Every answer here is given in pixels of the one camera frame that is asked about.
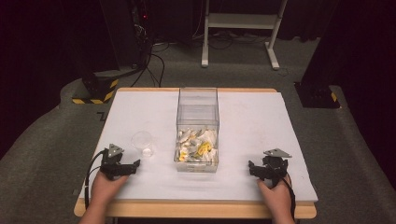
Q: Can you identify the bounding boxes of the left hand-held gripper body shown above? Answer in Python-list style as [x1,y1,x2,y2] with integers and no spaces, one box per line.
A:
[99,143,135,181]

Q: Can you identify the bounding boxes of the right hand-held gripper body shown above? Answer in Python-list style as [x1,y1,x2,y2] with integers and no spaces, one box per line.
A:
[255,147,293,189]

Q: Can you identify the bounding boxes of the person's left hand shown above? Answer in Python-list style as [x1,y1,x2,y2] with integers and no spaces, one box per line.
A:
[90,170,131,207]

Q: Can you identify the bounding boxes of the person's right hand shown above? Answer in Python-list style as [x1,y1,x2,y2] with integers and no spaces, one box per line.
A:
[256,174,293,216]

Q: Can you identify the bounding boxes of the clear plastic cup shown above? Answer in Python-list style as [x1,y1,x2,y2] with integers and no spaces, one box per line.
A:
[130,131,155,158]

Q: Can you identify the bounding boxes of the white foam mat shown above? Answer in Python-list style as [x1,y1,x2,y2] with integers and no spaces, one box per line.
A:
[78,90,319,203]

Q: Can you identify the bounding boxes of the pile of white yellow wrappers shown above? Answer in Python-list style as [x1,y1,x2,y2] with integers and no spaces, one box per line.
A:
[177,126,219,163]

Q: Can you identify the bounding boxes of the wooden table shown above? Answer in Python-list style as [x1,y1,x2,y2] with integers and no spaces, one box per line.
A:
[73,87,318,220]

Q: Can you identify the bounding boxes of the black yellow striped stand base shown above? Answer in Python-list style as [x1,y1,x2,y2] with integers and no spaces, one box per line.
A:
[71,69,120,105]

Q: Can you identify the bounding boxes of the clear plastic box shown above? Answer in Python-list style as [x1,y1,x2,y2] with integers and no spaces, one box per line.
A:
[173,87,220,174]

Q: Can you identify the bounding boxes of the dark equipment cabinet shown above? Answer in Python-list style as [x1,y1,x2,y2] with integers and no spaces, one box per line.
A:
[98,0,151,70]

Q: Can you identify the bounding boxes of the white metal stand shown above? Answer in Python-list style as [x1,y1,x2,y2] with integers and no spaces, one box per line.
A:
[201,0,290,71]

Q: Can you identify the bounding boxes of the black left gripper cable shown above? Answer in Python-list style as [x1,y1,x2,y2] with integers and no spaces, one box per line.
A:
[83,149,108,210]

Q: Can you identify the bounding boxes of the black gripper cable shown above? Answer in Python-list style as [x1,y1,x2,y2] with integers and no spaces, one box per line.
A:
[280,175,297,220]
[83,149,108,210]

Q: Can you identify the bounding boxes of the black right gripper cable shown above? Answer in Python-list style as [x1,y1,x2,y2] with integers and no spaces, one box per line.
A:
[280,175,297,220]

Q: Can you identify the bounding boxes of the black floor cables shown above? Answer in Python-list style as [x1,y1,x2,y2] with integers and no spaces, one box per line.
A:
[130,40,172,89]

